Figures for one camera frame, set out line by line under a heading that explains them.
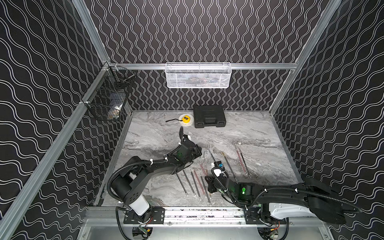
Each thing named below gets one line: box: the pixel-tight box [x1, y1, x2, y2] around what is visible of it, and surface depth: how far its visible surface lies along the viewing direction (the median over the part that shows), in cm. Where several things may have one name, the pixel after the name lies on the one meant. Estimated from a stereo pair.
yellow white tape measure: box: [178, 113, 194, 126], surface depth 115 cm
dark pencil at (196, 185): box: [190, 171, 202, 201], surface depth 87 cm
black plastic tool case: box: [193, 105, 226, 128], surface depth 112 cm
